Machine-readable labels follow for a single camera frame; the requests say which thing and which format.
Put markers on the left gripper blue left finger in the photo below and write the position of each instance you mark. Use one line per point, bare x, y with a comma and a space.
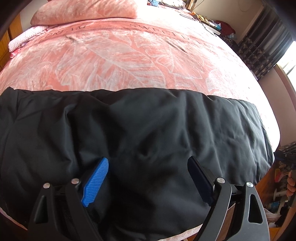
94, 181

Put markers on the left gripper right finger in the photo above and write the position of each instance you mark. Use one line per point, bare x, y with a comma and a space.
201, 179

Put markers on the black pants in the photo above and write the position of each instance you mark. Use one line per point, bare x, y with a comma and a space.
146, 134

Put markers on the person's right hand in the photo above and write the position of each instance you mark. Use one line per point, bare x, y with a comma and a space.
290, 184

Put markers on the pink floral bedspread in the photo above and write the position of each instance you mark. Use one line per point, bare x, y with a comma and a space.
152, 52

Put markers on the cluttered bedside items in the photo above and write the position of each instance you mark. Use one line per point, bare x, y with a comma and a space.
222, 28

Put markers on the dark patterned curtain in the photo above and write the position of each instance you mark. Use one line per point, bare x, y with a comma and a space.
265, 43

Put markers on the white folded towel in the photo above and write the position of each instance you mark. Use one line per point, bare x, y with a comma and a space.
26, 36

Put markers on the wooden wardrobe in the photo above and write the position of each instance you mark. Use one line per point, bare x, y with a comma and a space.
11, 33

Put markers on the pink pillow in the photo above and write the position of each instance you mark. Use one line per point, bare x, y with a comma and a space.
62, 12

